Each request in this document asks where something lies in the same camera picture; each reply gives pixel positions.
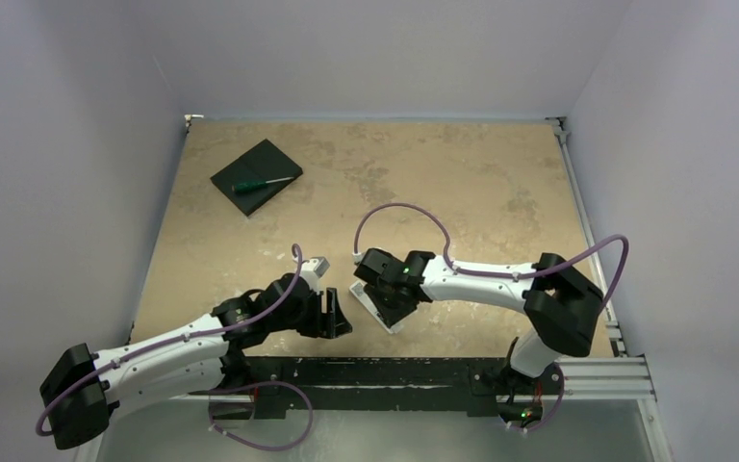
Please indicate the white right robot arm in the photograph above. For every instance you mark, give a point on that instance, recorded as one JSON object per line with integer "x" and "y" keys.
{"x": 562, "y": 305}

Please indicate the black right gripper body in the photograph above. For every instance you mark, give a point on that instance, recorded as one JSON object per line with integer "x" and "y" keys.
{"x": 386, "y": 303}

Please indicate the white remote control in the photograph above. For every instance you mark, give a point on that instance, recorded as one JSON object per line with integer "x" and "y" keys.
{"x": 357, "y": 290}

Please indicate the green handled screwdriver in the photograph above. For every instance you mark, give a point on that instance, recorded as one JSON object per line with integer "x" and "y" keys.
{"x": 251, "y": 186}

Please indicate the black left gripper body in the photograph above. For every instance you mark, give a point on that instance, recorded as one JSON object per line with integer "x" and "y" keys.
{"x": 308, "y": 319}

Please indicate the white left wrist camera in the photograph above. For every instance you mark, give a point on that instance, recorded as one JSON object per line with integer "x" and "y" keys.
{"x": 312, "y": 272}

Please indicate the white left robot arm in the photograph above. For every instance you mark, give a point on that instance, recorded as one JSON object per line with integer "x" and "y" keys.
{"x": 85, "y": 389}

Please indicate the black foam block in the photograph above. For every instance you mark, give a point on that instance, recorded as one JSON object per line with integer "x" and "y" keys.
{"x": 263, "y": 161}

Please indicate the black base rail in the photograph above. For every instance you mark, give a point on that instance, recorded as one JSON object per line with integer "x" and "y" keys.
{"x": 476, "y": 387}

